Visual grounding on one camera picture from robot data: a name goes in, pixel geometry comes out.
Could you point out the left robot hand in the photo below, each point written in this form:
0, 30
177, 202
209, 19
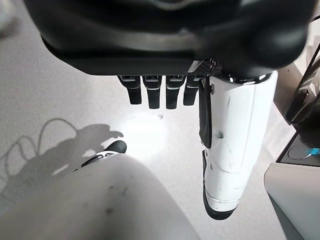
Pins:
150, 37

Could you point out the grey panel with black edge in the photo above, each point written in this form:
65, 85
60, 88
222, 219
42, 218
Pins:
303, 100

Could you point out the silver left robot leg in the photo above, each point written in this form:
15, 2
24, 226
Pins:
87, 205

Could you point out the white rounded equipment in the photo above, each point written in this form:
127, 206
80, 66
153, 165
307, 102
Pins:
295, 195

